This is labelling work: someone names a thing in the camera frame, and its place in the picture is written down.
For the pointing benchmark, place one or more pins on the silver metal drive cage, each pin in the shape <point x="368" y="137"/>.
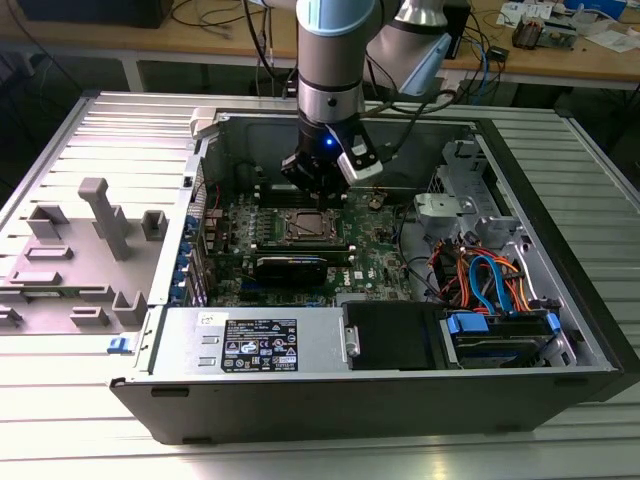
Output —
<point x="500" y="225"/>

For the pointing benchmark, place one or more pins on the white clipped RAM slot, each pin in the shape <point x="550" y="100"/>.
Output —
<point x="267" y="196"/>
<point x="267" y="187"/>
<point x="300" y="248"/>
<point x="337" y="260"/>

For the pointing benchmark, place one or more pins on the grey parts rack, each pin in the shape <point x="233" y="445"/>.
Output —
<point x="85" y="280"/>

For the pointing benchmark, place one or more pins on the copper finned heatsink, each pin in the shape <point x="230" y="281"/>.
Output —
<point x="527" y="34"/>

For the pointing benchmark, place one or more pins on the black PC case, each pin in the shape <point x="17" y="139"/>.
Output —
<point x="350" y="410"/>

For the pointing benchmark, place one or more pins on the wooden desk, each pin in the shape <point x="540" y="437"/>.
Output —
<point x="550" y="65"/>

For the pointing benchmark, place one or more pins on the silver topped CPU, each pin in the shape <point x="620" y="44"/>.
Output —
<point x="320" y="229"/>

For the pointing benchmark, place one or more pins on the hard disk in blue carrier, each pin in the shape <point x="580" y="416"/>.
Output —
<point x="467" y="324"/>

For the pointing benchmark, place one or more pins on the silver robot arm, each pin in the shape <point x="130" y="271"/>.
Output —
<point x="327" y="70"/>

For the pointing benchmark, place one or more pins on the silver power supply unit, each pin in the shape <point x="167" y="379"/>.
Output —
<point x="190" y="345"/>

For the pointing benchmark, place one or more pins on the small black adapter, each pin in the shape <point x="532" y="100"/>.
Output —
<point x="499" y="53"/>

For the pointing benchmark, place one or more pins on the white printed card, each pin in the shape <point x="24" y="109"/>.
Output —
<point x="520" y="12"/>

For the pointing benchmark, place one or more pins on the white paper sheet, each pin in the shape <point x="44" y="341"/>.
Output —
<point x="615" y="40"/>

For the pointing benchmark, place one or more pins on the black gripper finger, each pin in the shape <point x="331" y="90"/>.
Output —
<point x="300" y="175"/>
<point x="334" y="185"/>

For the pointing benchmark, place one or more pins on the round coin cell battery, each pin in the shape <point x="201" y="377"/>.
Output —
<point x="375" y="202"/>

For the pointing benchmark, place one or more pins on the black graphics card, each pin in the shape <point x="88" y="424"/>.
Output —
<point x="290" y="272"/>

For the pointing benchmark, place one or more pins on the wide black desktop box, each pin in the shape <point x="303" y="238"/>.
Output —
<point x="100" y="12"/>

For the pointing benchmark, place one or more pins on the tall black box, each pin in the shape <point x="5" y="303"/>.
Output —
<point x="457" y="30"/>

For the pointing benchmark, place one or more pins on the black plastic shroud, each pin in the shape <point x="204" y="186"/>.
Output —
<point x="390" y="335"/>

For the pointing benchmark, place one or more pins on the green motherboard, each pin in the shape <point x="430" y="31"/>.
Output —
<point x="370" y="260"/>

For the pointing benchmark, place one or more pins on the grey electronic module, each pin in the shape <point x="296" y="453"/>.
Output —
<point x="560" y="35"/>

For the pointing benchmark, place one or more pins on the black RAM slot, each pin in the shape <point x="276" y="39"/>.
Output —
<point x="300" y="253"/>
<point x="267" y="201"/>
<point x="267" y="191"/>
<point x="300" y="243"/>

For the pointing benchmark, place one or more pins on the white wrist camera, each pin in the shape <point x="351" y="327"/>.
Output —
<point x="356" y="172"/>

